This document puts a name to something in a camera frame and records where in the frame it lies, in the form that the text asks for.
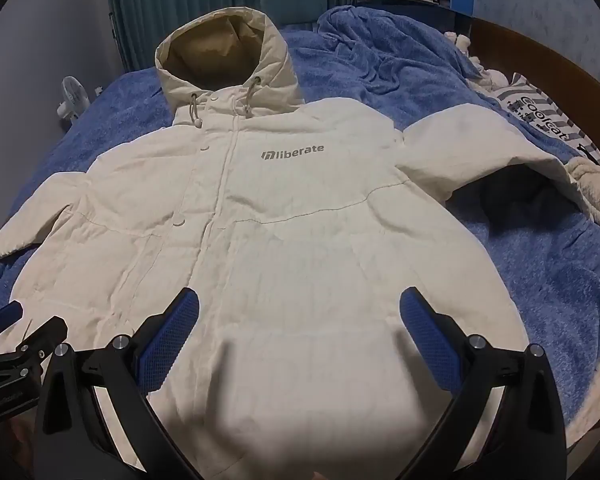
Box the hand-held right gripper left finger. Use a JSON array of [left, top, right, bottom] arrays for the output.
[[32, 287, 201, 480]]

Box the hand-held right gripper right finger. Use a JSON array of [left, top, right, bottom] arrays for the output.
[[399, 287, 567, 480]]

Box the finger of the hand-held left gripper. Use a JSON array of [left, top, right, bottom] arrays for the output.
[[16, 315, 69, 363], [0, 301, 24, 335]]

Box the cream hooded jacket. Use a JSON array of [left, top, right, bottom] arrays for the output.
[[0, 6, 588, 480]]

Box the blue fleece blanket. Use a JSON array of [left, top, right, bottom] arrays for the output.
[[0, 5, 600, 441]]

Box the cream fleece cloth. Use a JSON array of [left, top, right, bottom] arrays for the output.
[[564, 156, 600, 242]]

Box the small white fan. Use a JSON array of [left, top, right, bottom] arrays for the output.
[[56, 76, 92, 122]]

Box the striped printed pillow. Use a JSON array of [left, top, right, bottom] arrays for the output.
[[495, 72, 600, 167]]

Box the white plush toy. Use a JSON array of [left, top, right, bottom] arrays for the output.
[[444, 30, 510, 92]]

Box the wooden headboard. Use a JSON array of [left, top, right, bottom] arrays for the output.
[[467, 15, 600, 181]]

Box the teal cushion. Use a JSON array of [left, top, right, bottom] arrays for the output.
[[260, 0, 321, 28]]

